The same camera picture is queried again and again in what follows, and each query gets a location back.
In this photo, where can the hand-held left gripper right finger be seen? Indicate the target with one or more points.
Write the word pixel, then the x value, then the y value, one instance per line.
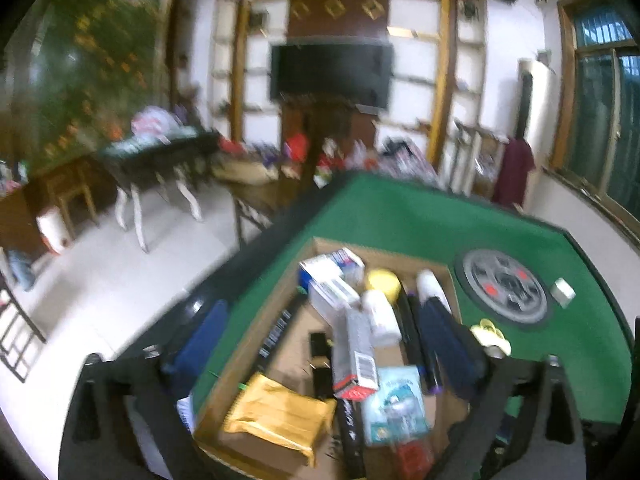
pixel 450 350

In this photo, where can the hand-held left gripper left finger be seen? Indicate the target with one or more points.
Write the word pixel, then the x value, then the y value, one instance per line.
pixel 200 345

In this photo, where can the white bottle blue label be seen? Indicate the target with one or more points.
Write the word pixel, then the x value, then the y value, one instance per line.
pixel 430 285

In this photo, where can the black printed box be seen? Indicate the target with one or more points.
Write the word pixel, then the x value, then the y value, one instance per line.
pixel 275 335

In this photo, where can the small white pill bottle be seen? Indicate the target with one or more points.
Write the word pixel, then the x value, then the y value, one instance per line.
pixel 380 320

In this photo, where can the teal tissue packet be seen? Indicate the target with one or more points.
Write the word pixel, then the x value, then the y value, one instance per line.
pixel 395 405

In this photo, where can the red and white tube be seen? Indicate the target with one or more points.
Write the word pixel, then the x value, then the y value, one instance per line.
pixel 357 355

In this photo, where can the yellow lid jar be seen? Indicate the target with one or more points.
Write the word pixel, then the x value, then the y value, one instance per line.
pixel 382 282

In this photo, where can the shallow cardboard box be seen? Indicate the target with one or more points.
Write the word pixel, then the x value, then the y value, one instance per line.
pixel 295 360

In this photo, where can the orange yellow packet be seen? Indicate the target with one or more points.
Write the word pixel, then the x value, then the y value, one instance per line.
pixel 280 415

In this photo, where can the small red box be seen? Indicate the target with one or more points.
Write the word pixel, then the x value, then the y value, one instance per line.
pixel 415 460

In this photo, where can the black clip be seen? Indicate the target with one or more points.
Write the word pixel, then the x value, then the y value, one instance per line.
pixel 317 345

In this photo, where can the white grey medicine box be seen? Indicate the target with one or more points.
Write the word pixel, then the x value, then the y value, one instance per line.
pixel 332 295

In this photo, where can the black slim box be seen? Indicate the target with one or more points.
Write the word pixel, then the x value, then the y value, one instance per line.
pixel 350 435

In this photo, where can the white blue medicine box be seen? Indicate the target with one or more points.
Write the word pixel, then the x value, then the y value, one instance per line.
pixel 345 260

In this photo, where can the yellow tape rings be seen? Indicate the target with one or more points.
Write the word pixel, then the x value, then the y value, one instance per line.
pixel 485 329

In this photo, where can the round grey table centre panel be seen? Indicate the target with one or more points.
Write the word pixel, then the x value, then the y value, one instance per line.
pixel 480 270

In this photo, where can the small grey white box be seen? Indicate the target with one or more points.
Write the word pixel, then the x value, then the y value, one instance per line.
pixel 562 292

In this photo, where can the wooden clothes rack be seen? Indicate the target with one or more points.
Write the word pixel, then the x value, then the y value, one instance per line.
pixel 459 160

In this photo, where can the dark red garment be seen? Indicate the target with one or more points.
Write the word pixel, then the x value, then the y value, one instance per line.
pixel 515 170

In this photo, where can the pile of clothes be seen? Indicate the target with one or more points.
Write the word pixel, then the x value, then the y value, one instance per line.
pixel 405 157

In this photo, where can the black side table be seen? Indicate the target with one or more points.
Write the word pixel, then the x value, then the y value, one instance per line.
pixel 160 150

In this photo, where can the red bag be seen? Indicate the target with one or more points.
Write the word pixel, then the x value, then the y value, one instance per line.
pixel 296 147

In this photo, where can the white plastic bag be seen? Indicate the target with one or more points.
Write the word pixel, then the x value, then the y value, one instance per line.
pixel 152 120

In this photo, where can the white standing air conditioner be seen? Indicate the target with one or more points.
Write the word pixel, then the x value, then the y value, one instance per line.
pixel 542 105

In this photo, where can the barred window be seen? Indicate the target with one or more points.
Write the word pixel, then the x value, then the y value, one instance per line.
pixel 600 110

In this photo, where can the black television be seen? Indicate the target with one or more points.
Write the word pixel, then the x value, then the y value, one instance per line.
pixel 330 75

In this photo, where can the floral wall mural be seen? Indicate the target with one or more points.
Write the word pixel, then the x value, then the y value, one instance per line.
pixel 75 60

